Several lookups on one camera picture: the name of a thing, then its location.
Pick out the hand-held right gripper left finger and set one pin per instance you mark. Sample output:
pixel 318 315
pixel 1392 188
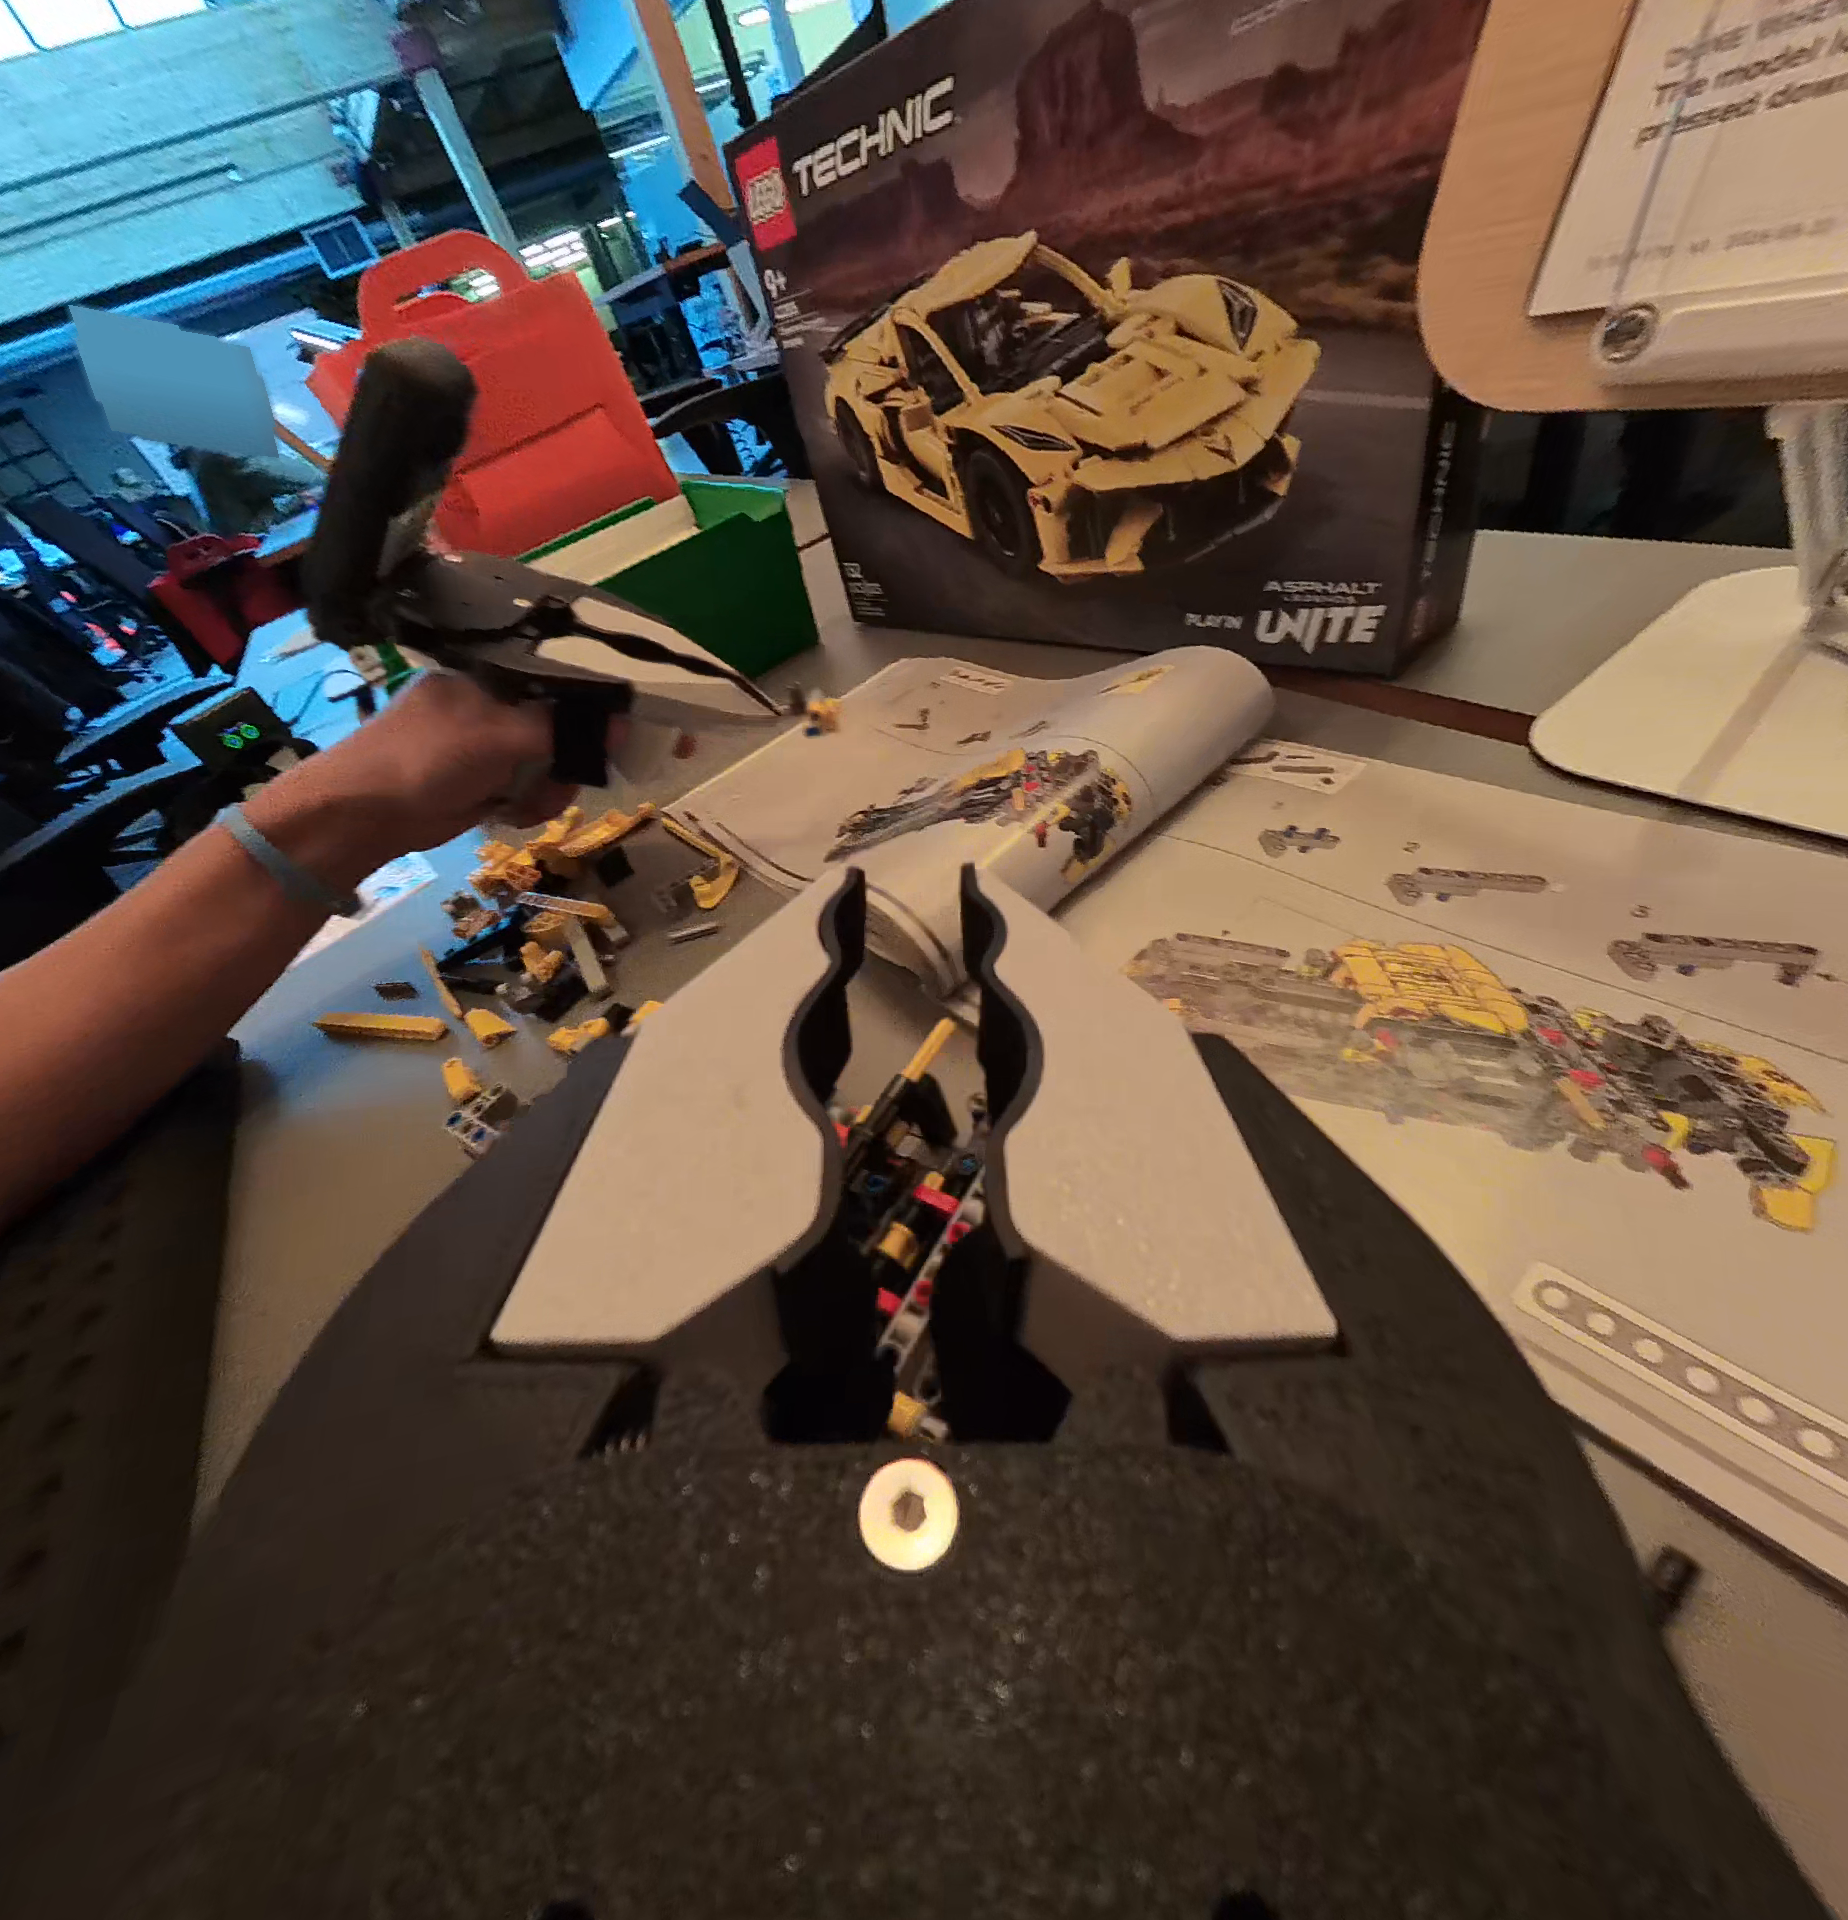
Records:
pixel 666 1186

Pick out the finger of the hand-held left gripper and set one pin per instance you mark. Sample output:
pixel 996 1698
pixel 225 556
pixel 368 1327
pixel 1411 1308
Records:
pixel 698 702
pixel 655 635

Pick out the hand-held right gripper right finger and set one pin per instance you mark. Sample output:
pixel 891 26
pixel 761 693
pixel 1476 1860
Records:
pixel 1162 1186

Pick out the small yellow blue brick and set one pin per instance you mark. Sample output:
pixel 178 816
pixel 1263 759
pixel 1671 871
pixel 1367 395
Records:
pixel 820 712

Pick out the yellow black brick car model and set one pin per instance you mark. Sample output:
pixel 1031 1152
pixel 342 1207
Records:
pixel 907 1186

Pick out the pile of yellow bricks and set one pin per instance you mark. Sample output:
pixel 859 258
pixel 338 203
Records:
pixel 565 930

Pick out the person's left forearm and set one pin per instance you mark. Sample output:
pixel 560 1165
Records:
pixel 96 1019

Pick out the grey desk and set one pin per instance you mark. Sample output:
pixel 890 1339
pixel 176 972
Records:
pixel 1403 720

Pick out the person's left hand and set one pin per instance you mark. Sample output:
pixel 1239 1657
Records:
pixel 444 750

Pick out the green plastic bin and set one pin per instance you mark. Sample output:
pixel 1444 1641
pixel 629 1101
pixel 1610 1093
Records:
pixel 729 583

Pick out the white paper stack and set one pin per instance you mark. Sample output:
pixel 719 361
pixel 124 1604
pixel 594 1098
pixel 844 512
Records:
pixel 646 540

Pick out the red felt bag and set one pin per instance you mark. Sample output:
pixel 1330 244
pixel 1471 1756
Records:
pixel 532 406

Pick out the black device green lights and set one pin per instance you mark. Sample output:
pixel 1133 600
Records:
pixel 235 737

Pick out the open instruction booklet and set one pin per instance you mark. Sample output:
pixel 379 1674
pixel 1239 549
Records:
pixel 1465 930

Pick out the toy car set box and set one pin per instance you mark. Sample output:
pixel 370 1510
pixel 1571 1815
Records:
pixel 1103 375

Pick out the small black brick piece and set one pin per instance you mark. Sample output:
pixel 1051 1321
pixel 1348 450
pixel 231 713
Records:
pixel 1668 1580

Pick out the printed instruction sheet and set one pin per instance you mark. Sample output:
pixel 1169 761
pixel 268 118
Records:
pixel 1732 150

